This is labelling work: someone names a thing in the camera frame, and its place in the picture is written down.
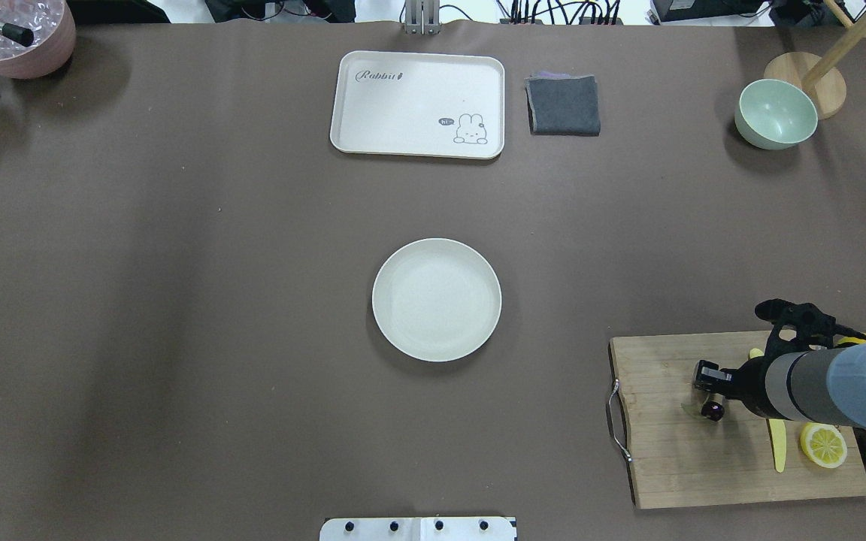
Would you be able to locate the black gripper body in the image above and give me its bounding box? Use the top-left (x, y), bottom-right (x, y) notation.
top-left (693, 359), bottom-right (755, 410)

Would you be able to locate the cream rabbit tray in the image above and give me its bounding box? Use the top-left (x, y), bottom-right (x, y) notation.
top-left (329, 50), bottom-right (506, 160)

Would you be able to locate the yellow plastic knife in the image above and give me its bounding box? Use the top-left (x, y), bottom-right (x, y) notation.
top-left (749, 347), bottom-right (788, 473)

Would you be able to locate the wooden cutting board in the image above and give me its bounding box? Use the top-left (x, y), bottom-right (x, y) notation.
top-left (610, 330), bottom-right (866, 509)

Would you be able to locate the lemon half slice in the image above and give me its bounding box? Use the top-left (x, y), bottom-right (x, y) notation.
top-left (798, 422), bottom-right (848, 469)

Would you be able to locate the mint green bowl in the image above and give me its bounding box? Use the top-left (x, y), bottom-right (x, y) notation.
top-left (733, 78), bottom-right (820, 150)

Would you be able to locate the round white plate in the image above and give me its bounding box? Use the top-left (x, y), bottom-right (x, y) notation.
top-left (371, 237), bottom-right (503, 363)

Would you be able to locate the wooden mug tree stand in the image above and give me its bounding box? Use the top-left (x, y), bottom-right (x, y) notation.
top-left (763, 1), bottom-right (866, 119)

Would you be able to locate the folded grey cloth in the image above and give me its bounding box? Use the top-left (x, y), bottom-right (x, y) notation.
top-left (525, 73), bottom-right (601, 137)

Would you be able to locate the pink bowl of ice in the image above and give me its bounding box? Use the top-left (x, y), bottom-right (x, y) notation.
top-left (0, 1), bottom-right (76, 79)

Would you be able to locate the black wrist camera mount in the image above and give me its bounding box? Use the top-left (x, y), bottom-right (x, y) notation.
top-left (755, 298), bottom-right (861, 361)

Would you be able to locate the white pillar with base plate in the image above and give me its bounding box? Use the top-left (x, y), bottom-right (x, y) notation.
top-left (319, 516), bottom-right (518, 540)

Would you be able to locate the aluminium frame post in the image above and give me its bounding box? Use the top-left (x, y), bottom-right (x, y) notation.
top-left (402, 0), bottom-right (442, 35)

